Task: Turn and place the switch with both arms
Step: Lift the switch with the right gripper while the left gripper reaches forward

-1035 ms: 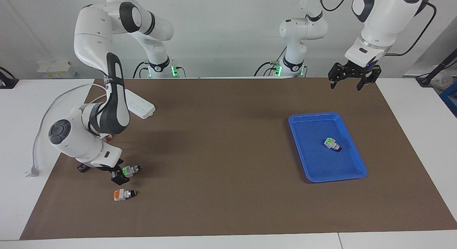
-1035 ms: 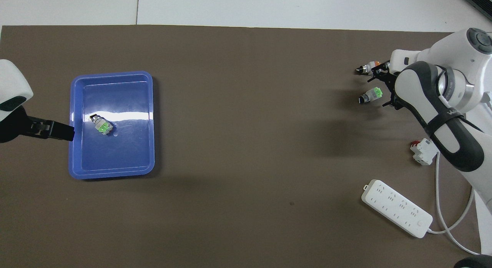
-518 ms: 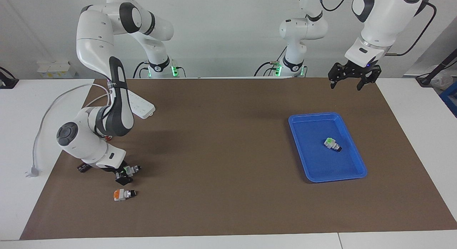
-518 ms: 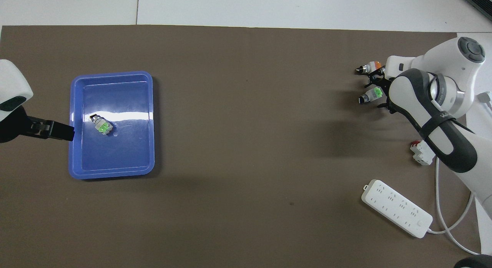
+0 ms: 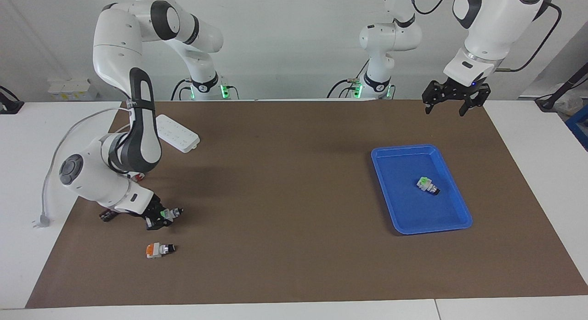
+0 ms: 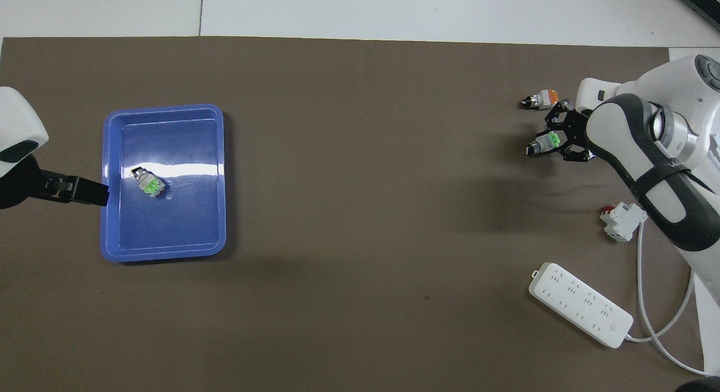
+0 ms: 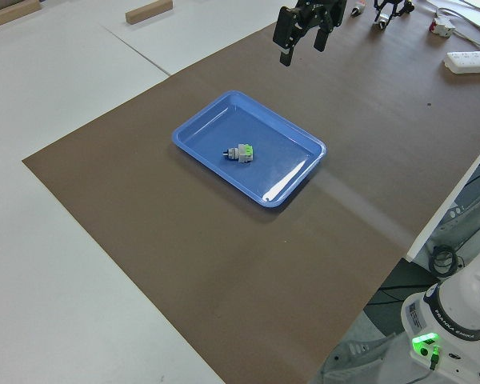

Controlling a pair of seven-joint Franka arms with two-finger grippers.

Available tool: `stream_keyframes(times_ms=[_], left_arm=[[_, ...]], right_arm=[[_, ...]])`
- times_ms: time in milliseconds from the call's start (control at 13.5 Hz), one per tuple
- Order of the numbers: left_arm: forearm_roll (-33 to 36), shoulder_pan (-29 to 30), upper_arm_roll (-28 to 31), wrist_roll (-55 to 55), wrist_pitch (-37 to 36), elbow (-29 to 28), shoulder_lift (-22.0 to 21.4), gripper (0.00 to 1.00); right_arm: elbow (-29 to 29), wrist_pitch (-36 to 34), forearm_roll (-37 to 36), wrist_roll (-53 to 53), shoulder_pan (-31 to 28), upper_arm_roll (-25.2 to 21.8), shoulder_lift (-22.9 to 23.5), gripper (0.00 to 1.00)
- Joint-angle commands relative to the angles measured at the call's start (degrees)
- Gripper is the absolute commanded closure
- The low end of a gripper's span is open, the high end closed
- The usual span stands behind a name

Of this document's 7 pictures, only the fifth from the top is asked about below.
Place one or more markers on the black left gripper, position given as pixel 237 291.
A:
pixel 461 90

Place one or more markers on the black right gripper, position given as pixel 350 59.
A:
pixel 151 209

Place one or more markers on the green selector switch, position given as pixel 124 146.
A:
pixel 172 214
pixel 426 184

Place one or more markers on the white and red contact block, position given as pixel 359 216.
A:
pixel 137 176

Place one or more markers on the small black terminal block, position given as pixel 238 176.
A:
pixel 106 216

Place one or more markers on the white power strip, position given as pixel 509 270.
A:
pixel 179 135

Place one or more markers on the black stand pole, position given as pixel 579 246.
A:
pixel 567 86

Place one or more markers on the clear plastic bag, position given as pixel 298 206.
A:
pixel 569 104

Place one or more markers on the blue plastic tray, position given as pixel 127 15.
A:
pixel 413 210

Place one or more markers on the blue crate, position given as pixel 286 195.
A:
pixel 579 125

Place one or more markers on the brown table mat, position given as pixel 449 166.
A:
pixel 294 219

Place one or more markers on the black clamp base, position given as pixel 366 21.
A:
pixel 9 106

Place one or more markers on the orange selector switch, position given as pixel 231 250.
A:
pixel 156 250

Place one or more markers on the white boxes by wall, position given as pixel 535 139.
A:
pixel 71 89

